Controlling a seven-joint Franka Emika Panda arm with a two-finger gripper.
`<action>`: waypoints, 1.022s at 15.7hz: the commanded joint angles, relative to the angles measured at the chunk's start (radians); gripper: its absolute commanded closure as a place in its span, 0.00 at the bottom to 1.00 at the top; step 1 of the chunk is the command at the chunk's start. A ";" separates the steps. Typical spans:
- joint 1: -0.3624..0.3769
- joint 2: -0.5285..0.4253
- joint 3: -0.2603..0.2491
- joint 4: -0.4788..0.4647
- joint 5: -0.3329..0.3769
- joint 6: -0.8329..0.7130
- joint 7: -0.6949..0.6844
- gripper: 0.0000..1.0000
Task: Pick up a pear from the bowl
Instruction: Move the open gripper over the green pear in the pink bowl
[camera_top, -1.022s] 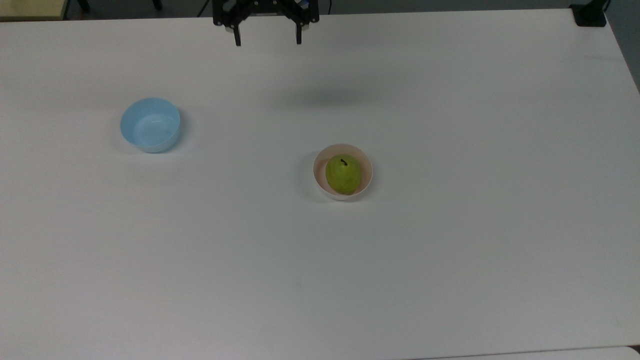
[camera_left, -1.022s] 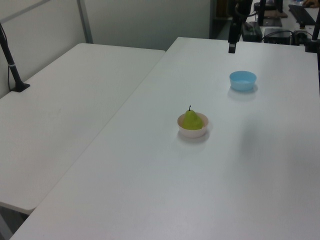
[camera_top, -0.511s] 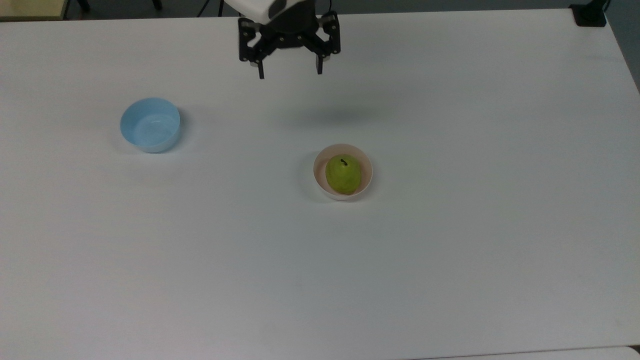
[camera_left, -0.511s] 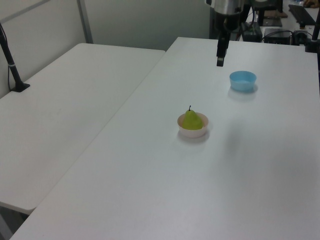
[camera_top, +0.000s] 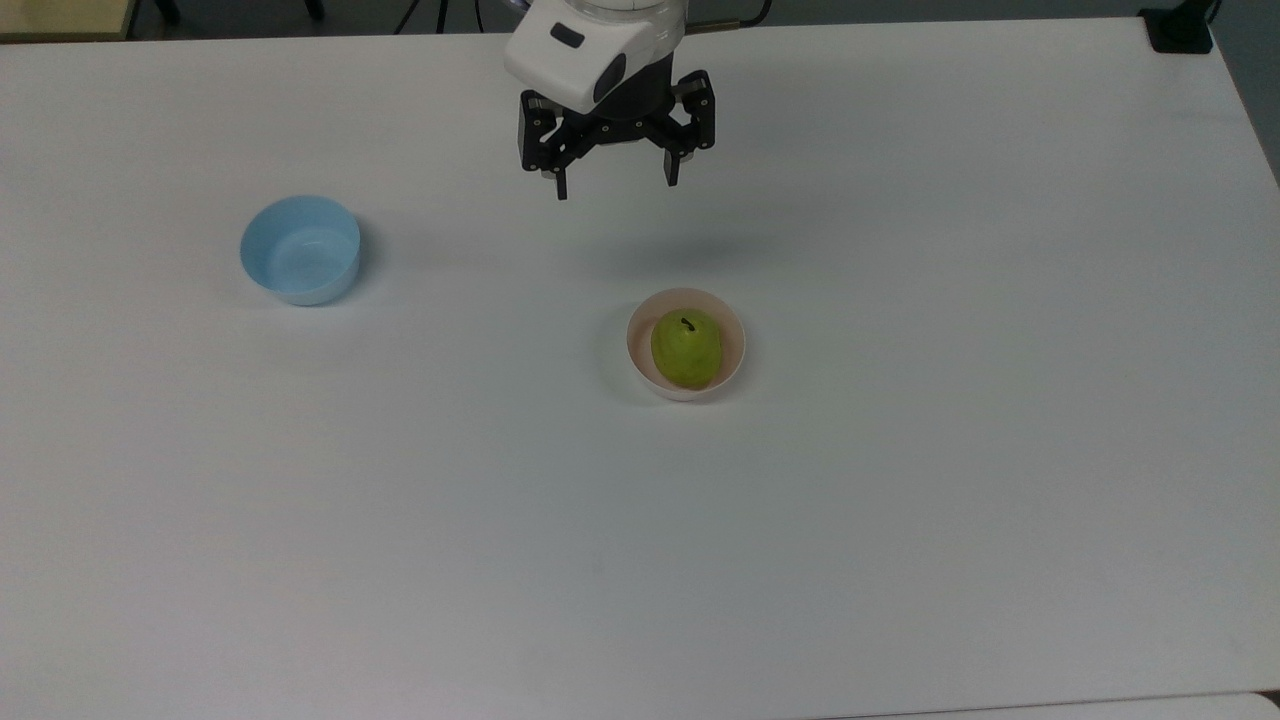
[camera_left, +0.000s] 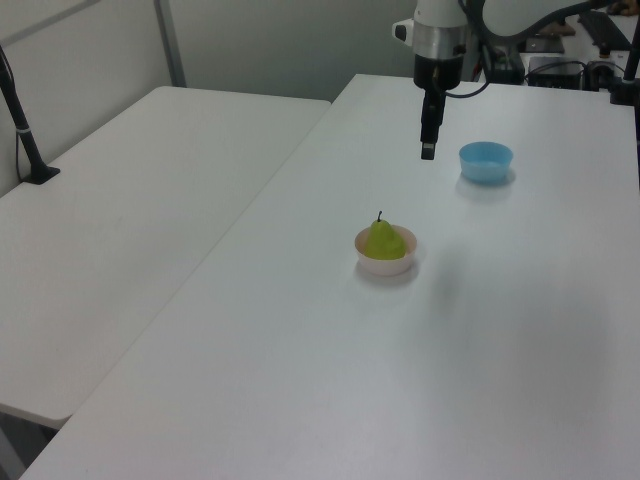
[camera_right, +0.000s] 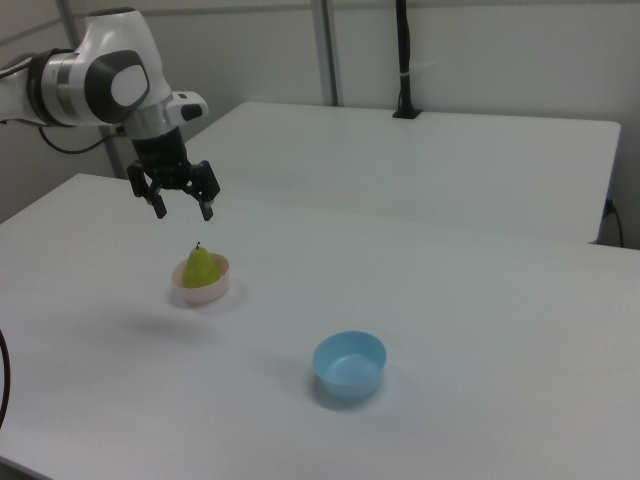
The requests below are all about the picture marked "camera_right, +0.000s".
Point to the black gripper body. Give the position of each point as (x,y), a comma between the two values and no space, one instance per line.
(162,160)

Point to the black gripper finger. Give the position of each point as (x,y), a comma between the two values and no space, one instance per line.
(206,185)
(159,206)

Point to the green pear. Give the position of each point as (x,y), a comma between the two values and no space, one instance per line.
(200,270)

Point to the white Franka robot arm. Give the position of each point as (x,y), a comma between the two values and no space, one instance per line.
(125,85)

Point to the pink plastic bowl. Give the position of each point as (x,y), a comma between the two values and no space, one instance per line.
(202,296)

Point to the blue plastic bowl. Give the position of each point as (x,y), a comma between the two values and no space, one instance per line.
(350,370)

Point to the white zip tie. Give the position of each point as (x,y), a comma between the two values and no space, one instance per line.
(407,75)

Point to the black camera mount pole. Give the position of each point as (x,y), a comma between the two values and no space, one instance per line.
(404,50)

